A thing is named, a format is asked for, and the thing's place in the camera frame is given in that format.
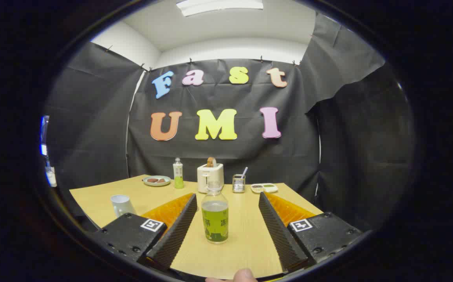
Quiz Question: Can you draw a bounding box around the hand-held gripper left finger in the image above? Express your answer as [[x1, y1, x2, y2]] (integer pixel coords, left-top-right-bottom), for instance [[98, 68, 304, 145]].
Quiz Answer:
[[93, 193, 198, 271]]

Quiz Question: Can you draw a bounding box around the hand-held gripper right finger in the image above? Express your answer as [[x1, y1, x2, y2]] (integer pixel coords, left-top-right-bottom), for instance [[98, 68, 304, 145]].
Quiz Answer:
[[258, 191, 363, 273]]

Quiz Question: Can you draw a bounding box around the green label juice bottle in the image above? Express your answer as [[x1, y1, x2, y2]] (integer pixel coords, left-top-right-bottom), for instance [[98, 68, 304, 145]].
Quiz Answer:
[[201, 181, 229, 244]]

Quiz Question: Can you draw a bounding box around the white cup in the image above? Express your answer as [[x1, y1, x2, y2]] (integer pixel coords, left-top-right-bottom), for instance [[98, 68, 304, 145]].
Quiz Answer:
[[110, 195, 137, 218]]

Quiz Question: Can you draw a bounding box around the small capped green drink bottle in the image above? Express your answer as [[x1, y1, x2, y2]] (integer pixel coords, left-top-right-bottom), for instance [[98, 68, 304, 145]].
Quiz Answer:
[[173, 157, 184, 189]]

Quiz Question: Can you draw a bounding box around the wooden table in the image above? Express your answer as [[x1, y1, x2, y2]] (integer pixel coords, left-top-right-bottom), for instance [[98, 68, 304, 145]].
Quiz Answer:
[[69, 174, 324, 279]]

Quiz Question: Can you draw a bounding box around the white divided tray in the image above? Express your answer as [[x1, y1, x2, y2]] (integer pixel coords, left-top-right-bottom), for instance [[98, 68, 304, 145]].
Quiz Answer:
[[251, 183, 278, 194]]

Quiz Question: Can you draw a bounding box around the pale green plate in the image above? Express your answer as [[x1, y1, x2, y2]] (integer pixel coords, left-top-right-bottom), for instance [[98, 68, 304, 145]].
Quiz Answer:
[[142, 175, 171, 187]]

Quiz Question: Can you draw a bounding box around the white toaster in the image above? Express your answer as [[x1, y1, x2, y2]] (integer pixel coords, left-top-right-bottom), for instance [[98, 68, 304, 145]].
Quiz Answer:
[[197, 163, 224, 193]]

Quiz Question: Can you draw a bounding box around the ceiling light panel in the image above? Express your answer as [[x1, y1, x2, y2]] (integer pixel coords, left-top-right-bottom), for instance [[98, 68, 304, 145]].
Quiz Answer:
[[176, 0, 264, 17]]

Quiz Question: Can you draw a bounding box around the metal wire holder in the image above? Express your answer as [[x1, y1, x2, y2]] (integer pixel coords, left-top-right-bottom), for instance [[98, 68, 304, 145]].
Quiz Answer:
[[232, 174, 246, 193]]

